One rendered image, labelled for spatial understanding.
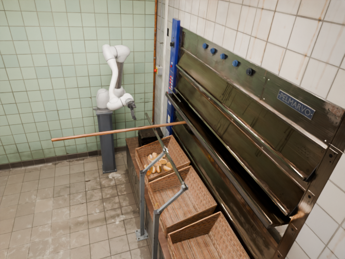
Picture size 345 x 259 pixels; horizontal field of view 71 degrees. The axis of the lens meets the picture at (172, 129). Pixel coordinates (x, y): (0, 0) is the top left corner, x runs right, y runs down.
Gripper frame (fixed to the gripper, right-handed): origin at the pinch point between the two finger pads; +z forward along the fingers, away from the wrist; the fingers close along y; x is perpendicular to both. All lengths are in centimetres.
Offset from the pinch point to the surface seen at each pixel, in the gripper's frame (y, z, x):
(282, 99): -65, 120, -55
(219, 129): -16, 72, -53
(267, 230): 16, 144, -54
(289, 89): -72, 123, -56
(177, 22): -79, -33, -52
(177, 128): 35, -14, -54
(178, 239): 71, 99, -15
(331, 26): -104, 134, -54
